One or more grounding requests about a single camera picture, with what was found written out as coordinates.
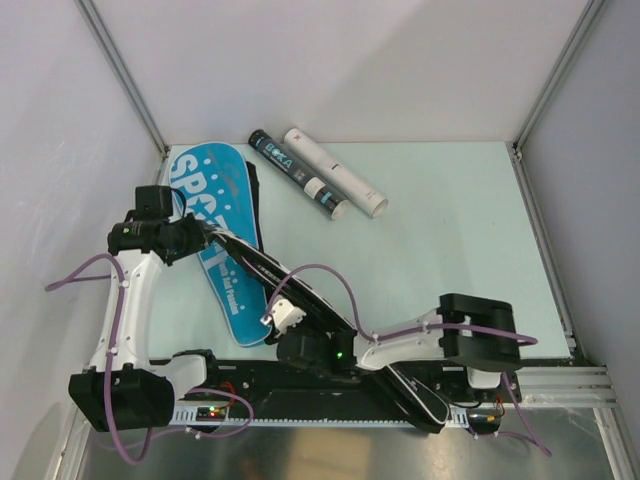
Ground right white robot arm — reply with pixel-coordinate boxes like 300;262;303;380
264;293;528;401

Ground right aluminium frame post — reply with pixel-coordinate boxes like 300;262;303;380
512;0;609;158

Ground black racket bag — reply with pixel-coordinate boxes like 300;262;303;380
211;226;451;433

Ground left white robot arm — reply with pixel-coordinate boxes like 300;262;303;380
68;185;222;432

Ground aluminium frame post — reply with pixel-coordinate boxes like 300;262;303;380
512;0;609;158
74;0;168;157

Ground left aluminium frame post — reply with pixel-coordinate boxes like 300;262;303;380
74;0;168;157

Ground blue racket bag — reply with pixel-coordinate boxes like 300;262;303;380
163;142;270;348

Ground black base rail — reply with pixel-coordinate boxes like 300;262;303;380
202;360;521;430

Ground black shuttlecock tube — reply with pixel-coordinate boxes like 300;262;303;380
248;129;350;220

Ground white shuttlecock tube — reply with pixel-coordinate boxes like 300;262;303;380
284;128;389;218

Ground grey cable duct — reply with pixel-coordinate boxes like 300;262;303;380
172;402;476;428

